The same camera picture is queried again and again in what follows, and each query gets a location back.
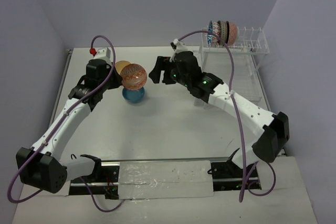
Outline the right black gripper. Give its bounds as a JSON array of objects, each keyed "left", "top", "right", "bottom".
[{"left": 148, "top": 56, "right": 190, "bottom": 88}]

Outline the red patterned bowl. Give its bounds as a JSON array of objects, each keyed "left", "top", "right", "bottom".
[{"left": 120, "top": 63, "right": 148, "bottom": 90}]

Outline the blue triangle patterned bowl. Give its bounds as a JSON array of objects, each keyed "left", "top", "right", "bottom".
[{"left": 207, "top": 21, "right": 221, "bottom": 47}]

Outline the brown lattice rim bowl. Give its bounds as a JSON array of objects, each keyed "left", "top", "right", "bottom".
[{"left": 217, "top": 20, "right": 229, "bottom": 46}]

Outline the black floral patterned bowl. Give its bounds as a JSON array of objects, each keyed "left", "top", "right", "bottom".
[{"left": 227, "top": 22, "right": 239, "bottom": 46}]

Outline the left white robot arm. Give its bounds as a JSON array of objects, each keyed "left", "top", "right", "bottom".
[{"left": 16, "top": 59, "right": 122, "bottom": 193}]

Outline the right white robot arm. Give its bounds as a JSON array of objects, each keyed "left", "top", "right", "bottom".
[{"left": 149, "top": 51, "right": 289, "bottom": 177}]

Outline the tan inner bowl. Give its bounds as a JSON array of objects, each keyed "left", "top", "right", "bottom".
[{"left": 115, "top": 60, "right": 131, "bottom": 76}]

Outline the solid blue bowl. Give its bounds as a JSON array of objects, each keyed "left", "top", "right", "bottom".
[{"left": 122, "top": 87, "right": 145, "bottom": 103}]

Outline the silver tape patch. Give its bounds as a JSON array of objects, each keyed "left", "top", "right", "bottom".
[{"left": 118, "top": 161, "right": 214, "bottom": 199}]

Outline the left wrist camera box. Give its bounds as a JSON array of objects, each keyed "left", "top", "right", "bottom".
[{"left": 89, "top": 47, "right": 111, "bottom": 62}]

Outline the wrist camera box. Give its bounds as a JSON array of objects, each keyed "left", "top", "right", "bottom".
[
  {"left": 170, "top": 39, "right": 188, "bottom": 54},
  {"left": 89, "top": 47, "right": 111, "bottom": 62}
]

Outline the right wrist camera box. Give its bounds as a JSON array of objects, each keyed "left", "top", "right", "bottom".
[{"left": 170, "top": 39, "right": 188, "bottom": 54}]

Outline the aluminium table edge rail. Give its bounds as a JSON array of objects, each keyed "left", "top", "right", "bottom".
[{"left": 48, "top": 47, "right": 74, "bottom": 129}]

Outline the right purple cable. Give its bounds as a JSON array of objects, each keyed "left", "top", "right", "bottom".
[{"left": 177, "top": 29, "right": 276, "bottom": 203}]

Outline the white wire dish rack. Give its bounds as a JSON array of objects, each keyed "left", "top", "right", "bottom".
[{"left": 195, "top": 27, "right": 269, "bottom": 110}]

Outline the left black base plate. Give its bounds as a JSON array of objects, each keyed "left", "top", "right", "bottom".
[{"left": 69, "top": 161, "right": 120, "bottom": 200}]

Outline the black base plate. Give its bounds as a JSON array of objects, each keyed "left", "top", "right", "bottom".
[
  {"left": 206, "top": 159, "right": 262, "bottom": 192},
  {"left": 69, "top": 161, "right": 120, "bottom": 200}
]

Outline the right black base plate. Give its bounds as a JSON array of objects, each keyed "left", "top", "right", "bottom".
[{"left": 206, "top": 159, "right": 262, "bottom": 192}]

